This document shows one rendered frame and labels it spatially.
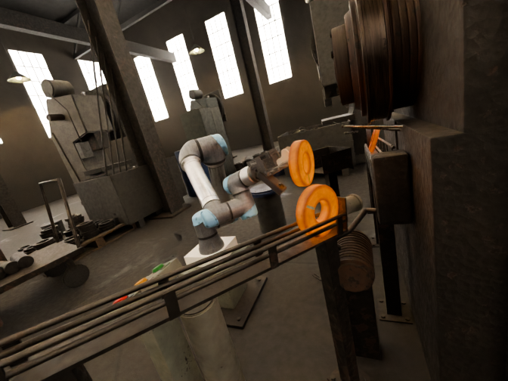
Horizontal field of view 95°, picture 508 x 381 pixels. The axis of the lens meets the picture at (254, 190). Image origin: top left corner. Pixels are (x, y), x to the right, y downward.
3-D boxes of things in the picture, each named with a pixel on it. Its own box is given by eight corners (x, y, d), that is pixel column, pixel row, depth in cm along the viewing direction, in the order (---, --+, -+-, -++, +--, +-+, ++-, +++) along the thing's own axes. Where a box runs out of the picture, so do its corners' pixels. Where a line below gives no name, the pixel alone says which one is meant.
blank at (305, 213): (332, 241, 71) (323, 238, 74) (343, 192, 72) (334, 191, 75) (298, 233, 62) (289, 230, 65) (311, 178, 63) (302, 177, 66)
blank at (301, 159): (311, 136, 82) (302, 137, 84) (295, 142, 70) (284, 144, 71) (317, 179, 86) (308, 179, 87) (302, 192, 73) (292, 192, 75)
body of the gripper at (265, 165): (267, 151, 79) (243, 164, 86) (279, 173, 80) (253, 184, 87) (277, 146, 85) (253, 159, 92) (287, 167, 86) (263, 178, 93)
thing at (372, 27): (379, 116, 112) (369, 5, 100) (394, 126, 72) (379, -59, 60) (365, 119, 115) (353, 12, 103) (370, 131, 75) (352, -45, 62)
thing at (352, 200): (363, 212, 76) (363, 194, 75) (345, 221, 71) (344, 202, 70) (348, 209, 81) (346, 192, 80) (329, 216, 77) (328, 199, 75)
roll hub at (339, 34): (354, 102, 106) (346, 34, 99) (354, 103, 82) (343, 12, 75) (341, 105, 108) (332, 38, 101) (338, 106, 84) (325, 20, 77)
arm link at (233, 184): (237, 194, 102) (230, 176, 103) (255, 186, 96) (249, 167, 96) (225, 198, 96) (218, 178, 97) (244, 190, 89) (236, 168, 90)
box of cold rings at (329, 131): (353, 161, 402) (347, 114, 381) (357, 174, 328) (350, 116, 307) (294, 171, 440) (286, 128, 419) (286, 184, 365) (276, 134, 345)
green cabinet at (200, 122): (202, 190, 465) (179, 114, 426) (221, 181, 525) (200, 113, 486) (223, 188, 444) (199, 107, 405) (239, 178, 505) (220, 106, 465)
